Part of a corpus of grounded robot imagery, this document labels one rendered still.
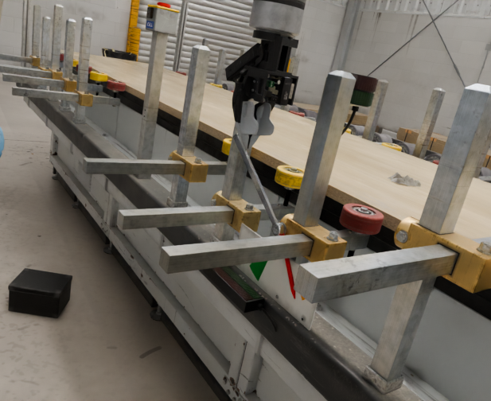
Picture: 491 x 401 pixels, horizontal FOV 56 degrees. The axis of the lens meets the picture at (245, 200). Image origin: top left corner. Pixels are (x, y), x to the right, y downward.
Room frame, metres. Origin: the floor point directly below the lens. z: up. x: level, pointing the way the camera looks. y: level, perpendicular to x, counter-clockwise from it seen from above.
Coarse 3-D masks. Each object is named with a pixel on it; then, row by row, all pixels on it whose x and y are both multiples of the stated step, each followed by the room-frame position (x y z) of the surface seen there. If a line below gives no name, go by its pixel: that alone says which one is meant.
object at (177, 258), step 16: (240, 240) 0.70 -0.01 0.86; (256, 240) 0.71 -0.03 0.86; (272, 240) 0.72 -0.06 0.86; (288, 240) 0.74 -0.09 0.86; (304, 240) 0.75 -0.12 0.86; (352, 240) 0.82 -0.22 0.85; (160, 256) 0.61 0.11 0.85; (176, 256) 0.60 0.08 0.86; (192, 256) 0.61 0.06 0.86; (208, 256) 0.63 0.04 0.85; (224, 256) 0.65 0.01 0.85; (240, 256) 0.67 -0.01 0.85; (256, 256) 0.69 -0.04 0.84; (272, 256) 0.71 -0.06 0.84; (288, 256) 0.73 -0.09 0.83; (176, 272) 0.60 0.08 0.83
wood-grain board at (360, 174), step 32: (96, 64) 2.69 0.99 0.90; (128, 64) 3.13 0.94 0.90; (160, 96) 1.91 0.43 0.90; (224, 96) 2.41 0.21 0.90; (224, 128) 1.48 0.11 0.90; (288, 128) 1.76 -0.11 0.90; (288, 160) 1.20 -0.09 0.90; (352, 160) 1.38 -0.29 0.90; (384, 160) 1.50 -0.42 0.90; (416, 160) 1.63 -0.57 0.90; (352, 192) 1.00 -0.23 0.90; (384, 192) 1.06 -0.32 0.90; (416, 192) 1.13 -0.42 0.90; (480, 192) 1.30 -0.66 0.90; (384, 224) 0.89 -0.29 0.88; (480, 224) 0.95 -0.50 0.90
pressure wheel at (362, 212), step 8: (344, 208) 0.85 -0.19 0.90; (352, 208) 0.85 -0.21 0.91; (360, 208) 0.85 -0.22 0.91; (368, 208) 0.87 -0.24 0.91; (344, 216) 0.84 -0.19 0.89; (352, 216) 0.82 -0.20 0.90; (360, 216) 0.82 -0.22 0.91; (368, 216) 0.82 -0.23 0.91; (376, 216) 0.83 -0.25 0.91; (344, 224) 0.83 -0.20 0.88; (352, 224) 0.82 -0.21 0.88; (360, 224) 0.82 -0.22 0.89; (368, 224) 0.82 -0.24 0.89; (376, 224) 0.82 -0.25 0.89; (360, 232) 0.82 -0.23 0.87; (368, 232) 0.82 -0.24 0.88; (376, 232) 0.83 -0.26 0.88; (352, 256) 0.85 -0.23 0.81
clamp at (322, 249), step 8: (288, 216) 0.84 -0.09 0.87; (288, 224) 0.82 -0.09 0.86; (296, 224) 0.80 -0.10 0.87; (288, 232) 0.81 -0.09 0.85; (296, 232) 0.80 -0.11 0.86; (304, 232) 0.78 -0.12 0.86; (312, 232) 0.77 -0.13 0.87; (320, 232) 0.78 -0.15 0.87; (328, 232) 0.79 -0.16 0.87; (320, 240) 0.75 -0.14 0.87; (328, 240) 0.75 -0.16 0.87; (344, 240) 0.77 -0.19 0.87; (312, 248) 0.76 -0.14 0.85; (320, 248) 0.75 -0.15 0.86; (328, 248) 0.74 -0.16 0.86; (336, 248) 0.75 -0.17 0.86; (344, 248) 0.76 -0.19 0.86; (304, 256) 0.77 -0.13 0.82; (312, 256) 0.76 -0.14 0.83; (320, 256) 0.74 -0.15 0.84; (328, 256) 0.74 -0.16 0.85; (336, 256) 0.75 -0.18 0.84
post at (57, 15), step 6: (54, 6) 2.40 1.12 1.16; (60, 6) 2.39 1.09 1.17; (54, 12) 2.39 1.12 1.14; (60, 12) 2.39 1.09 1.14; (54, 18) 2.39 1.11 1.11; (60, 18) 2.39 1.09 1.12; (54, 24) 2.38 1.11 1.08; (60, 24) 2.40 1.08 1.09; (54, 30) 2.38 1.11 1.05; (60, 30) 2.40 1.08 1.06; (54, 36) 2.38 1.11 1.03; (60, 36) 2.40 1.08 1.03; (54, 42) 2.38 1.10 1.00; (54, 48) 2.38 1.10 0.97; (54, 54) 2.38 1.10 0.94; (54, 60) 2.38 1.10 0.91; (54, 66) 2.38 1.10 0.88; (54, 90) 2.39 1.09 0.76
